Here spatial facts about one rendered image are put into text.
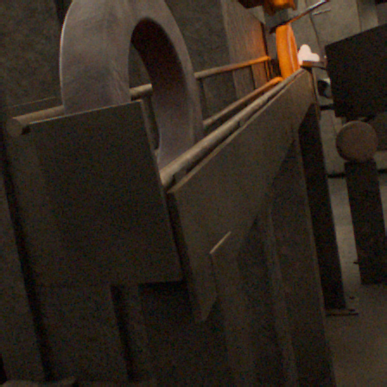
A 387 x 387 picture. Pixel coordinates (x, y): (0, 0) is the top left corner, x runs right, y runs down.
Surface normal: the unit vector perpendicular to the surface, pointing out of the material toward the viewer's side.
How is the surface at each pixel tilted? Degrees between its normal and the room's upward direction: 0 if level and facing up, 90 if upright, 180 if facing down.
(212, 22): 90
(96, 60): 73
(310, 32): 90
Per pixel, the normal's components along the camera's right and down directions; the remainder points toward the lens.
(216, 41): -0.32, 0.14
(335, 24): -0.54, 0.17
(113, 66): 0.93, -0.14
